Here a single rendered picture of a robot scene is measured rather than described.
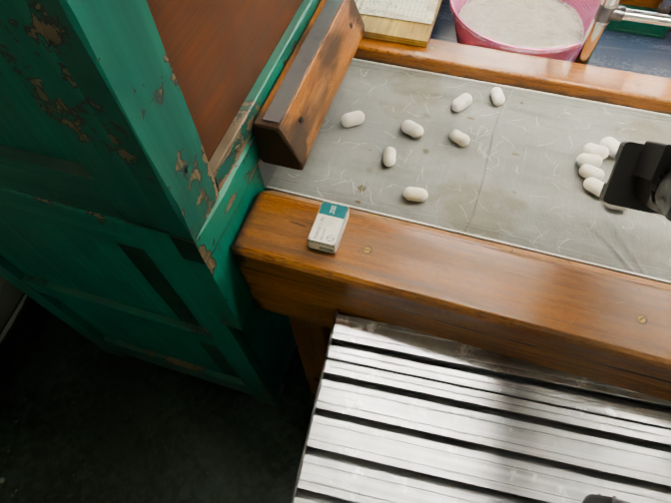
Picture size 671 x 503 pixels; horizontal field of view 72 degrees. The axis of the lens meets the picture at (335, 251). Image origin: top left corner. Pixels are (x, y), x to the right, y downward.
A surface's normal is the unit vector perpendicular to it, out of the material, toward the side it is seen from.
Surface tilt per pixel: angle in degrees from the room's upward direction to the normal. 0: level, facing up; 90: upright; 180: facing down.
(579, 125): 0
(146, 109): 90
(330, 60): 66
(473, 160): 0
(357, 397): 0
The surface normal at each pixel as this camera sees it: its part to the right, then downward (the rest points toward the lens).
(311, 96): 0.87, 0.03
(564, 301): -0.03, -0.51
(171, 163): 0.95, 0.25
